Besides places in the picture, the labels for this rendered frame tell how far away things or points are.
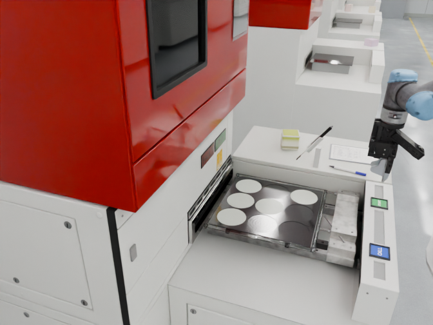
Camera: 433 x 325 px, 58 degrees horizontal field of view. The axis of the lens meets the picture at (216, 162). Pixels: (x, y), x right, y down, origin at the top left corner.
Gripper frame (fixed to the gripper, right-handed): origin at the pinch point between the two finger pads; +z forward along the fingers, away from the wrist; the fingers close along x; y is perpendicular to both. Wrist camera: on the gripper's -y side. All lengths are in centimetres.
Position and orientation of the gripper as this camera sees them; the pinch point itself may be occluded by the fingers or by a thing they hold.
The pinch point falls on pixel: (385, 178)
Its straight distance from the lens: 139.6
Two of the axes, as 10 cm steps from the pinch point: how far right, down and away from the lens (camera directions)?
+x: -3.6, 4.4, -8.2
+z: -0.1, 8.8, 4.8
